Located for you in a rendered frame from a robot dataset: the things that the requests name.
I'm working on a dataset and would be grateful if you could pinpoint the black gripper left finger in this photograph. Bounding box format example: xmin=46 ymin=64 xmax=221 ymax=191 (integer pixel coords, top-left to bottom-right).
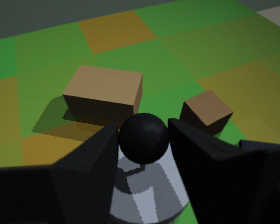
xmin=0 ymin=122 xmax=119 ymax=224

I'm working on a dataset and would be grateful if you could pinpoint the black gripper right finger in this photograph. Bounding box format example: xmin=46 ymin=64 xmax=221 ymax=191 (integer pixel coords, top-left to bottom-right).
xmin=168 ymin=118 xmax=280 ymax=224

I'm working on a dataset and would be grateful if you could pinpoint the glass french press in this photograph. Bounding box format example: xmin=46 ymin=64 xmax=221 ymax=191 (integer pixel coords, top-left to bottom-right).
xmin=108 ymin=113 xmax=189 ymax=224

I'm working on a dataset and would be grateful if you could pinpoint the brown cube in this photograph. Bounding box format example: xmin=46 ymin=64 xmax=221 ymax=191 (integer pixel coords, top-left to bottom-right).
xmin=179 ymin=89 xmax=234 ymax=136

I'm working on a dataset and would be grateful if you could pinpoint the black flat bar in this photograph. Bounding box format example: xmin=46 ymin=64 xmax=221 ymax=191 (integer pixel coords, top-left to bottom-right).
xmin=239 ymin=140 xmax=280 ymax=151

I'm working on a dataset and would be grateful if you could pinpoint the tan rectangular block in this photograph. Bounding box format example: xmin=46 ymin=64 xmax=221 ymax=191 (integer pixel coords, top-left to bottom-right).
xmin=63 ymin=65 xmax=143 ymax=123

